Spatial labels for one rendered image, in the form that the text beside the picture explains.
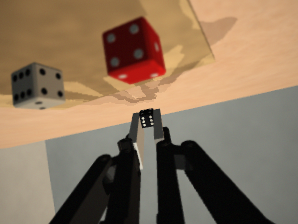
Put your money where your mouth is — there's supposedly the tan flat mat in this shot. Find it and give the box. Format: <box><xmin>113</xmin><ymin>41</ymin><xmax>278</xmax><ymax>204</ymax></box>
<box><xmin>0</xmin><ymin>0</ymin><xmax>215</xmax><ymax>110</ymax></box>

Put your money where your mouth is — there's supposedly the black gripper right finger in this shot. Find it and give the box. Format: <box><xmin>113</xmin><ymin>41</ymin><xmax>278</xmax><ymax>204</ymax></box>
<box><xmin>153</xmin><ymin>109</ymin><xmax>275</xmax><ymax>224</ymax></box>

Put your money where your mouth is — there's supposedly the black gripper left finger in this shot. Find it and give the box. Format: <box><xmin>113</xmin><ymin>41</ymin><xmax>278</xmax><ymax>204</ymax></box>
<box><xmin>49</xmin><ymin>112</ymin><xmax>144</xmax><ymax>224</ymax></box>

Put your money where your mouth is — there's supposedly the red die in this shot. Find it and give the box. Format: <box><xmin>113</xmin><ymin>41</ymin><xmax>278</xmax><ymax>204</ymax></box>
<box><xmin>102</xmin><ymin>17</ymin><xmax>166</xmax><ymax>84</ymax></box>

